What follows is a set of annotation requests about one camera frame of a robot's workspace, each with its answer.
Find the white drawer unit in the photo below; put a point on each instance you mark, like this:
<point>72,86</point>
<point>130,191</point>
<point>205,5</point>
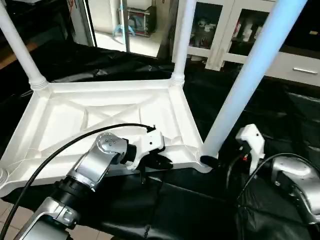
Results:
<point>300,69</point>

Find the white plastic table top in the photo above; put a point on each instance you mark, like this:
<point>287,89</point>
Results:
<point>100,110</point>

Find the white glass-door cabinet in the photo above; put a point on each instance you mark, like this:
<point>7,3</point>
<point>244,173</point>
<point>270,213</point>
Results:
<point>220,30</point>

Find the light blue metal frame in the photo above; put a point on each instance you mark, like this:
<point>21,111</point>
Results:
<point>122,25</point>

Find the dark storage box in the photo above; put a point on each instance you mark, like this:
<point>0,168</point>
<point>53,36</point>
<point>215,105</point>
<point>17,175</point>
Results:
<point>141,21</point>

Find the black mat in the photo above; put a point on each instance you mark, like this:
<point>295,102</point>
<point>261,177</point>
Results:
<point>280,125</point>

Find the black metal shelf rack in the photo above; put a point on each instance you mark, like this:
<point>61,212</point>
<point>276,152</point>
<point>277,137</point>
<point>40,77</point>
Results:
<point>30,25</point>

